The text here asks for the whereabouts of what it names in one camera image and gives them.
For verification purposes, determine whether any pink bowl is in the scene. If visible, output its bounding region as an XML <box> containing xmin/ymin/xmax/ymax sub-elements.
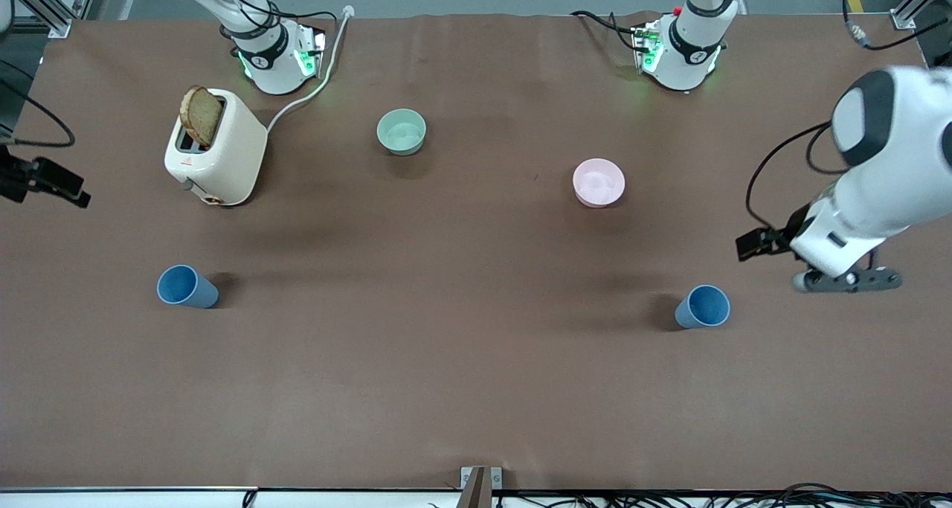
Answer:
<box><xmin>572</xmin><ymin>158</ymin><xmax>626</xmax><ymax>209</ymax></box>

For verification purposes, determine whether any black right arm base cable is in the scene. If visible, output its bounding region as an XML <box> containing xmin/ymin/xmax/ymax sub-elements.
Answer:
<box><xmin>212</xmin><ymin>0</ymin><xmax>340</xmax><ymax>57</ymax></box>

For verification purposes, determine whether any cream toaster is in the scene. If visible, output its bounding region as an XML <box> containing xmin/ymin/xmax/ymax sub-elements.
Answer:
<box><xmin>164</xmin><ymin>88</ymin><xmax>268</xmax><ymax>208</ymax></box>

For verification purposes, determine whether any black cable bundle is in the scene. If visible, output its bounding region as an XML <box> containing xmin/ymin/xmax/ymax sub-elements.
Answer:
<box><xmin>491</xmin><ymin>481</ymin><xmax>952</xmax><ymax>508</ymax></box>

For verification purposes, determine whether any black left arm base cable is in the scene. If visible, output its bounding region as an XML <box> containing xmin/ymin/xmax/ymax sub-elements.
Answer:
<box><xmin>570</xmin><ymin>9</ymin><xmax>646</xmax><ymax>54</ymax></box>

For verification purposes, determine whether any brown table mat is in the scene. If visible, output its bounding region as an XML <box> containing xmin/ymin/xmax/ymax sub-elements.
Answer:
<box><xmin>0</xmin><ymin>11</ymin><xmax>952</xmax><ymax>492</ymax></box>

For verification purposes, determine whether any black arm base cable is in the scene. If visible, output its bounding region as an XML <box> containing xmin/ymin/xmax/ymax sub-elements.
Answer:
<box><xmin>212</xmin><ymin>0</ymin><xmax>340</xmax><ymax>57</ymax></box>
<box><xmin>570</xmin><ymin>9</ymin><xmax>646</xmax><ymax>54</ymax></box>

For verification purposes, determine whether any black cable with silver connector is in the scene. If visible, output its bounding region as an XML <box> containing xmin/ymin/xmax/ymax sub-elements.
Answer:
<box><xmin>829</xmin><ymin>0</ymin><xmax>932</xmax><ymax>52</ymax></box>

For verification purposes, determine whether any blue ribbed cup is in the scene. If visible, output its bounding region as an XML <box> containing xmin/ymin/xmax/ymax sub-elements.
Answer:
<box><xmin>156</xmin><ymin>264</ymin><xmax>220</xmax><ymax>309</ymax></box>
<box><xmin>674</xmin><ymin>284</ymin><xmax>732</xmax><ymax>330</ymax></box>

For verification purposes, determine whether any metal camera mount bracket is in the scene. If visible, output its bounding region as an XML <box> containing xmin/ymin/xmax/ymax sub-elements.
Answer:
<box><xmin>460</xmin><ymin>466</ymin><xmax>504</xmax><ymax>508</ymax></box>

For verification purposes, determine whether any brown bread slice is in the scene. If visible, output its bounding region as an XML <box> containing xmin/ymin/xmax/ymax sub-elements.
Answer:
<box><xmin>180</xmin><ymin>85</ymin><xmax>225</xmax><ymax>149</ymax></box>

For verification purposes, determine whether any aluminium frame profile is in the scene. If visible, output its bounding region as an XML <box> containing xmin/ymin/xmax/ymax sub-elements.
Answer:
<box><xmin>0</xmin><ymin>0</ymin><xmax>73</xmax><ymax>39</ymax></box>
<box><xmin>889</xmin><ymin>0</ymin><xmax>939</xmax><ymax>31</ymax></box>

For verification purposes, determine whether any white toaster power cable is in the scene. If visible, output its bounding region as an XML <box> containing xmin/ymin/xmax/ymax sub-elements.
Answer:
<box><xmin>266</xmin><ymin>5</ymin><xmax>355</xmax><ymax>134</ymax></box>

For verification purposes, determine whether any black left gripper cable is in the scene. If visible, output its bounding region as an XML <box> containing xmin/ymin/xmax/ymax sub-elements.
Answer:
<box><xmin>745</xmin><ymin>120</ymin><xmax>850</xmax><ymax>231</ymax></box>

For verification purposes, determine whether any green bowl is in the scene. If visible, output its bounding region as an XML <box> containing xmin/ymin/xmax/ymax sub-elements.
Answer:
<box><xmin>376</xmin><ymin>108</ymin><xmax>428</xmax><ymax>157</ymax></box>

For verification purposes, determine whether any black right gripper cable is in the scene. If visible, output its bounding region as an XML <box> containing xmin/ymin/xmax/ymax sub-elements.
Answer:
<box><xmin>0</xmin><ymin>60</ymin><xmax>77</xmax><ymax>149</ymax></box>

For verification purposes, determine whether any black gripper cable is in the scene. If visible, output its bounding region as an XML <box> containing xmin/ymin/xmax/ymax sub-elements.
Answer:
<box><xmin>745</xmin><ymin>120</ymin><xmax>850</xmax><ymax>231</ymax></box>
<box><xmin>0</xmin><ymin>60</ymin><xmax>77</xmax><ymax>149</ymax></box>

